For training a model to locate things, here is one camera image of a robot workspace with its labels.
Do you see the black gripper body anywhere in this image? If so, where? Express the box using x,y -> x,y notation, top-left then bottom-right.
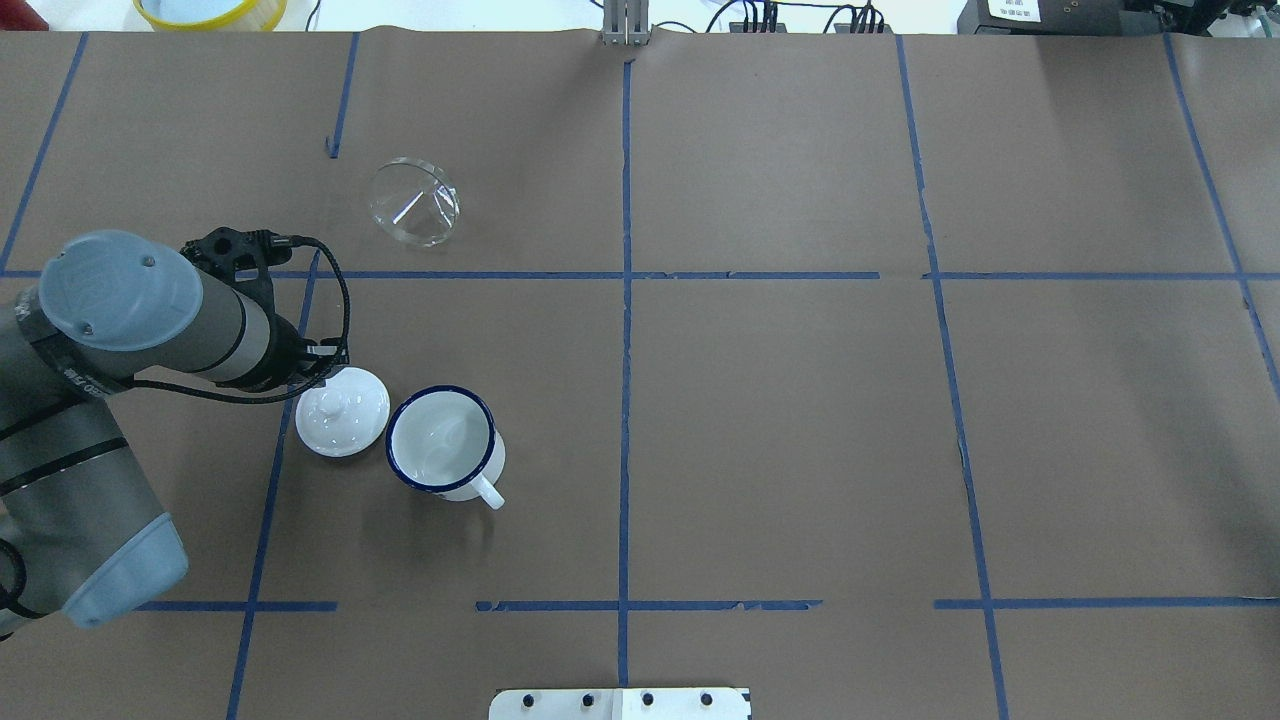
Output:
180,227 -> 349,393

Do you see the clear glass funnel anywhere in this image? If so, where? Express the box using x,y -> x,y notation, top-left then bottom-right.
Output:
366,158 -> 461,249

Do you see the white ceramic lid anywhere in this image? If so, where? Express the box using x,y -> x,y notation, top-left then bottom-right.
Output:
294,366 -> 390,457

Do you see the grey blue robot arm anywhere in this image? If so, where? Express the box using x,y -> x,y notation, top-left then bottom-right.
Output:
1,227 -> 349,638

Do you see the white enamel cup blue rim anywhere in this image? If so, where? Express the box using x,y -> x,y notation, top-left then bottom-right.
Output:
385,386 -> 507,510

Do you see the yellow rimmed bowl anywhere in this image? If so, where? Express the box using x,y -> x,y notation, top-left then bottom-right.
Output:
132,1 -> 289,32

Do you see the black device box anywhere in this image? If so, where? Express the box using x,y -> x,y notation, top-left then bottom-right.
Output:
956,1 -> 1219,37

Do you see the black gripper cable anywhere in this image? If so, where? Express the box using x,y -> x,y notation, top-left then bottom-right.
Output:
131,232 -> 352,406

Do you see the metal camera post bracket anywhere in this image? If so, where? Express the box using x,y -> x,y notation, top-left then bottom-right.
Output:
594,0 -> 652,47

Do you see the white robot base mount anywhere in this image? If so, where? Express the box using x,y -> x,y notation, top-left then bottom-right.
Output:
488,685 -> 753,719

